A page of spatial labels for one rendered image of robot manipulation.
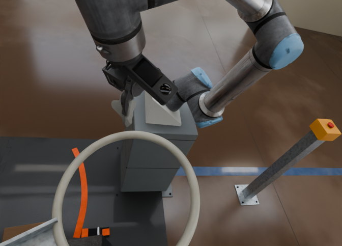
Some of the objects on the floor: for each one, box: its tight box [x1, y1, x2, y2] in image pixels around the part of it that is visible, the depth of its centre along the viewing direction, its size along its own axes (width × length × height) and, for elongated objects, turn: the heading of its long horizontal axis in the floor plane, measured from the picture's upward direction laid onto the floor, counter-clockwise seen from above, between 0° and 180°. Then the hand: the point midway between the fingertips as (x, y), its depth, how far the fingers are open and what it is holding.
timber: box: [2, 222, 46, 243], centre depth 156 cm, size 30×12×12 cm, turn 92°
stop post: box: [234, 119, 341, 206], centre depth 187 cm, size 20×20×109 cm
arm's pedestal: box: [116, 90, 198, 197], centre depth 184 cm, size 50×50×85 cm
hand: (147, 107), depth 61 cm, fingers open, 14 cm apart
